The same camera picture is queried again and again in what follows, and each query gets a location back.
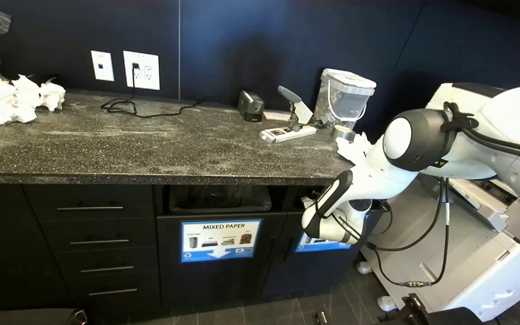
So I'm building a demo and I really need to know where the grey white stapler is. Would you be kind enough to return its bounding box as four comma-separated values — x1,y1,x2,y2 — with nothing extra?
258,83,319,145

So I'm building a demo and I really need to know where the small black desk device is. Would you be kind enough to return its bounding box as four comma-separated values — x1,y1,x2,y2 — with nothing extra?
236,89,265,123

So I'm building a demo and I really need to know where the white wall power outlet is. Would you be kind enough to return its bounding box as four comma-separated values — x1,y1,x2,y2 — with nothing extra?
120,49,162,92

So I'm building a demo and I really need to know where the white tissue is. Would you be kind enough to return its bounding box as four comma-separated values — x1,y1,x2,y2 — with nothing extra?
333,132,375,166

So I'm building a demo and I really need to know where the white wall data plate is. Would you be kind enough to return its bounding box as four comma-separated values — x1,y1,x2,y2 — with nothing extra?
88,49,117,83

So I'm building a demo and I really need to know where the silver drawer handle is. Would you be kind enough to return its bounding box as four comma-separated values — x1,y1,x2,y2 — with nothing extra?
86,287,138,298
55,204,124,213
68,237,131,248
79,264,135,275

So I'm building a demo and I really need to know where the blue paper label down arrow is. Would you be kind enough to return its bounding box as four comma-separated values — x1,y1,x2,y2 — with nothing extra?
178,217,261,264

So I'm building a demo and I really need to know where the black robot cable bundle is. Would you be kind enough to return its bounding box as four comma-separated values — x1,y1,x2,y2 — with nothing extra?
330,100,520,289

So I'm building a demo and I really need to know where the black recycling bin lid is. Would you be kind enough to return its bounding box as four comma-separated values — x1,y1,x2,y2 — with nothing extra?
0,175,393,323

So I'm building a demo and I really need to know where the large white office printer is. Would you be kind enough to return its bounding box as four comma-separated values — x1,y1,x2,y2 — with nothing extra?
359,81,520,323

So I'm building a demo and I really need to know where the blue paper label up arrow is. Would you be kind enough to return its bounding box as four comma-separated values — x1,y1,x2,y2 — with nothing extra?
294,233,353,255

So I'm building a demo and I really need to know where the white crumpled paper pile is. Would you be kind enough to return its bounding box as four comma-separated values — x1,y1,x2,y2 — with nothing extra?
0,71,68,137

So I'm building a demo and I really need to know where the black power cable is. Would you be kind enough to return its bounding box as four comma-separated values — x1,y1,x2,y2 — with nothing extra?
99,62,202,119

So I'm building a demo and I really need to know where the clear plastic bucket white lid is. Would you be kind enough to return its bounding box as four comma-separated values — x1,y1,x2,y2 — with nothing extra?
312,67,377,130

